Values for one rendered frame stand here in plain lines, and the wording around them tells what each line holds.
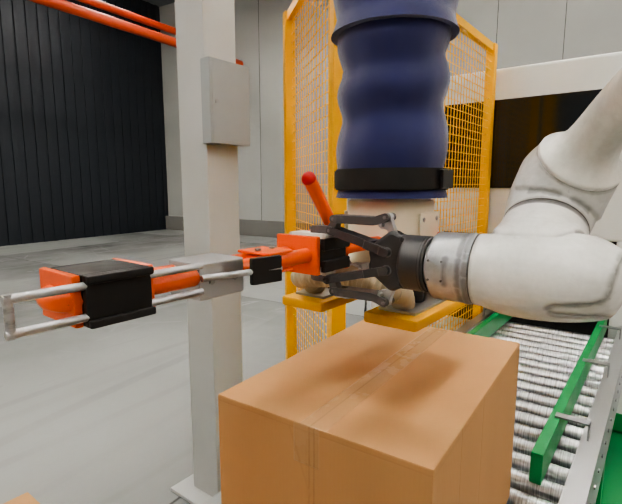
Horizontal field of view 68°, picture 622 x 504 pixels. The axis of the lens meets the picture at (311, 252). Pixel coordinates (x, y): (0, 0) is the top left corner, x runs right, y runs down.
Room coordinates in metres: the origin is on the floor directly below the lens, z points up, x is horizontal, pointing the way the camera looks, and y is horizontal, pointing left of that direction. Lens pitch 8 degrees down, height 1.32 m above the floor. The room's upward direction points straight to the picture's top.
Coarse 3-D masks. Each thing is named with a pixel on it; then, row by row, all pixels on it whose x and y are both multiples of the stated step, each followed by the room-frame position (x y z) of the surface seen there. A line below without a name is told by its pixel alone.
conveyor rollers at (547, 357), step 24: (504, 336) 2.29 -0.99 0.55; (528, 336) 2.30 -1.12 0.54; (552, 336) 2.31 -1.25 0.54; (576, 336) 2.32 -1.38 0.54; (528, 360) 1.96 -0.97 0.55; (552, 360) 1.98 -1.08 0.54; (576, 360) 2.00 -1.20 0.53; (600, 360) 1.96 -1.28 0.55; (528, 384) 1.71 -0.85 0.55; (552, 384) 1.73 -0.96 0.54; (528, 408) 1.54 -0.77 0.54; (552, 408) 1.51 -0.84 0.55; (576, 408) 1.53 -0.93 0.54; (528, 432) 1.37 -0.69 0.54; (576, 432) 1.37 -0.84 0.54; (528, 456) 1.23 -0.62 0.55; (528, 480) 1.13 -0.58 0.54; (552, 480) 1.16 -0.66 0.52
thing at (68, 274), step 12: (72, 264) 0.48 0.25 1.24; (84, 264) 0.48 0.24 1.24; (96, 264) 0.48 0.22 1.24; (108, 264) 0.48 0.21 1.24; (120, 264) 0.48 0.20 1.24; (132, 264) 0.48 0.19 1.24; (144, 264) 0.48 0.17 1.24; (48, 276) 0.44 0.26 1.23; (60, 276) 0.43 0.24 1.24; (72, 276) 0.41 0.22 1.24; (72, 300) 0.41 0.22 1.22; (48, 312) 0.45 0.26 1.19; (72, 312) 0.42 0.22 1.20; (84, 324) 0.42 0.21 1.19
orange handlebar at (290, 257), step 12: (240, 252) 0.65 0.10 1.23; (252, 252) 0.63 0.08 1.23; (264, 252) 0.62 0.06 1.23; (276, 252) 0.63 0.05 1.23; (288, 252) 0.64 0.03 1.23; (300, 252) 0.67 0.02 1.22; (288, 264) 0.65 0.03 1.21; (168, 276) 0.50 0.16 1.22; (180, 276) 0.51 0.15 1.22; (192, 276) 0.52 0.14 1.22; (156, 288) 0.48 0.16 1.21; (168, 288) 0.49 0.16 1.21; (180, 288) 0.51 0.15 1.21; (36, 300) 0.42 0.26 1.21; (48, 300) 0.41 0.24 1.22; (60, 300) 0.41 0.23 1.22; (60, 312) 0.42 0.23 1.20
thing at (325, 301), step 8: (328, 288) 0.93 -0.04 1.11; (288, 296) 0.88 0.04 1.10; (296, 296) 0.88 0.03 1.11; (304, 296) 0.88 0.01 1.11; (312, 296) 0.87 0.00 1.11; (320, 296) 0.86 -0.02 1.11; (328, 296) 0.87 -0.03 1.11; (288, 304) 0.88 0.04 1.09; (296, 304) 0.87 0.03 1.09; (304, 304) 0.85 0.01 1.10; (312, 304) 0.84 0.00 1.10; (320, 304) 0.83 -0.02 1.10; (328, 304) 0.85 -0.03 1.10; (336, 304) 0.87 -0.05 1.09
